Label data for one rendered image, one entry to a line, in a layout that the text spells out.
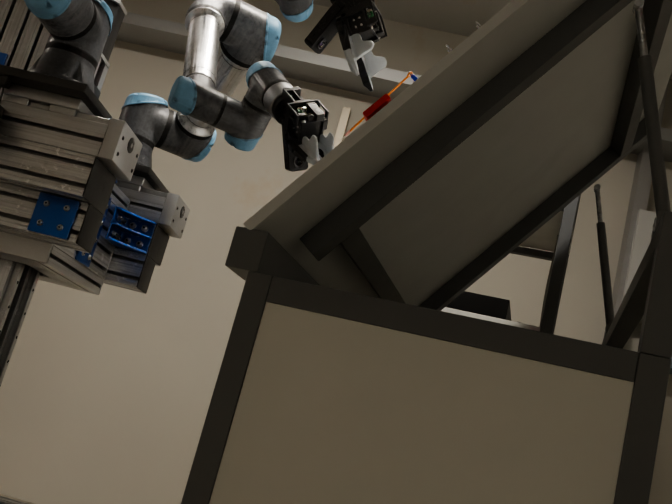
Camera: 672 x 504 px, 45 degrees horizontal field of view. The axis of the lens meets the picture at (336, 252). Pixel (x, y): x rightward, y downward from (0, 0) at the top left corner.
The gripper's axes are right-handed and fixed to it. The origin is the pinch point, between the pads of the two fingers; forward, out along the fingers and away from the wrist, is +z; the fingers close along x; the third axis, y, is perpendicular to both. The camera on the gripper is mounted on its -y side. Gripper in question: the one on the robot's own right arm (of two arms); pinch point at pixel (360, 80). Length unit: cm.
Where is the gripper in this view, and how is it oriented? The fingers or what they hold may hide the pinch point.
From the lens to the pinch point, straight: 164.8
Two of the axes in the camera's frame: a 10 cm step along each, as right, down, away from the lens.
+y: 9.1, -3.1, -2.8
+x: 3.5, 1.7, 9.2
